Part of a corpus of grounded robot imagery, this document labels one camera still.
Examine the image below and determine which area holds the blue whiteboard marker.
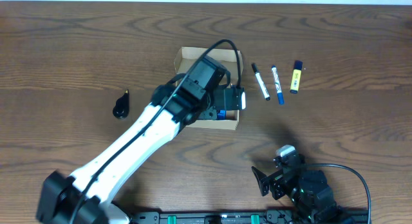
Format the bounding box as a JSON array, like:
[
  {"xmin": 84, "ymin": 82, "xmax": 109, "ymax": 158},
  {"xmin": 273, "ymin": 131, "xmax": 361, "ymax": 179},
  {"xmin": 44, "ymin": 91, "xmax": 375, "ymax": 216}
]
[{"xmin": 271, "ymin": 65, "xmax": 285, "ymax": 105}]

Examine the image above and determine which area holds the yellow highlighter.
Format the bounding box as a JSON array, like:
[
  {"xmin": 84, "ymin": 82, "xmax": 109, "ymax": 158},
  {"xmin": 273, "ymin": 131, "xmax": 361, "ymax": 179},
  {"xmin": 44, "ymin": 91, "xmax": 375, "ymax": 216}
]
[{"xmin": 290, "ymin": 61, "xmax": 303, "ymax": 94}]

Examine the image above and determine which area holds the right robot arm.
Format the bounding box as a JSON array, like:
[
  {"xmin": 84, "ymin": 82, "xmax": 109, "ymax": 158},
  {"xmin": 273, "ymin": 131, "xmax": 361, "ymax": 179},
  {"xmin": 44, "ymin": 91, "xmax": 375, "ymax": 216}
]
[{"xmin": 252, "ymin": 151, "xmax": 355, "ymax": 223}]

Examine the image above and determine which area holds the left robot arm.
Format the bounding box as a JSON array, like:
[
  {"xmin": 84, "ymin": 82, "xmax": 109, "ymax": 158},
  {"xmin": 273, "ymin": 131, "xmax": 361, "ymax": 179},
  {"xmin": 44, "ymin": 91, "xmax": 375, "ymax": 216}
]
[{"xmin": 35, "ymin": 56, "xmax": 230, "ymax": 223}]

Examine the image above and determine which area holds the open cardboard box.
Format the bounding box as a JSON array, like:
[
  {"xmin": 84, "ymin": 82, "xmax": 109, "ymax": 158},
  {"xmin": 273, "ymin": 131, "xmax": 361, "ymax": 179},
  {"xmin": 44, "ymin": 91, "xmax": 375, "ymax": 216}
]
[{"xmin": 174, "ymin": 47, "xmax": 239, "ymax": 130}]

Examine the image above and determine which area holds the black whiteboard marker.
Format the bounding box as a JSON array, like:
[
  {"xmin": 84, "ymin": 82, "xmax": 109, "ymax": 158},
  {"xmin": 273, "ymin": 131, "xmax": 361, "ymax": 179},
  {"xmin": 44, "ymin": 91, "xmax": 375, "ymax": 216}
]
[{"xmin": 251, "ymin": 63, "xmax": 270, "ymax": 100}]

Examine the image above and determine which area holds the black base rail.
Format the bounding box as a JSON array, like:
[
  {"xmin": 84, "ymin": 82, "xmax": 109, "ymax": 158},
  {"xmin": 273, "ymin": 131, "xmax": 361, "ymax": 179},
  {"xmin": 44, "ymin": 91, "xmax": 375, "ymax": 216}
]
[{"xmin": 128, "ymin": 209, "xmax": 370, "ymax": 224}]

